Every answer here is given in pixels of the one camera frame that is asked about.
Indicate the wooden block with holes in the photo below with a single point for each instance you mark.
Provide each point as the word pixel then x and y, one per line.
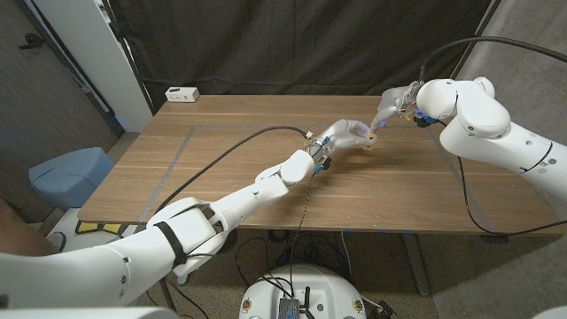
pixel 371 142

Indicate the yellow black striped base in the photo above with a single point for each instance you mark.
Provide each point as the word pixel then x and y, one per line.
pixel 95 227

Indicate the black backdrop curtain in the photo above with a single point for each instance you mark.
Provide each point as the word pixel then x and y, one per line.
pixel 288 44

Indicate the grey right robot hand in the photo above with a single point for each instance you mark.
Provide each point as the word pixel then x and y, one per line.
pixel 398 102

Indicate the black backdrop stand pole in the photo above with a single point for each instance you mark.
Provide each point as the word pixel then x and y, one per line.
pixel 133 57
pixel 491 13

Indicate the blue padded stool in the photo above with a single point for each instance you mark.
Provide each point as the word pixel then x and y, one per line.
pixel 71 177

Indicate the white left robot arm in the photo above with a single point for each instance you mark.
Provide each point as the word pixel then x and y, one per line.
pixel 133 261

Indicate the grey electronics box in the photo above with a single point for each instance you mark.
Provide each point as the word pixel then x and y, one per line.
pixel 289 309

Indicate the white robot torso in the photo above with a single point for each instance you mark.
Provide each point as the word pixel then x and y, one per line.
pixel 328 292

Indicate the person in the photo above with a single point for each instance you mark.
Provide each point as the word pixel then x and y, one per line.
pixel 17 239

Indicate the white power strip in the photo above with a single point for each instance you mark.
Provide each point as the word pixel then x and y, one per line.
pixel 181 94

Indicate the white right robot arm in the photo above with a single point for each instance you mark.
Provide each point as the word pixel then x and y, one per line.
pixel 496 133

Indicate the black round disc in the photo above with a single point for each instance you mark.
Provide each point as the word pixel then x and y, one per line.
pixel 231 241

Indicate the grey table leg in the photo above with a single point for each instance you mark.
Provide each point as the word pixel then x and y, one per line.
pixel 416 266

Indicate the white table leg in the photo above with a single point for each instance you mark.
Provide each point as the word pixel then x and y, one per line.
pixel 183 279

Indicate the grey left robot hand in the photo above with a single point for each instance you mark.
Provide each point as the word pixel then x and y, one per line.
pixel 344 133

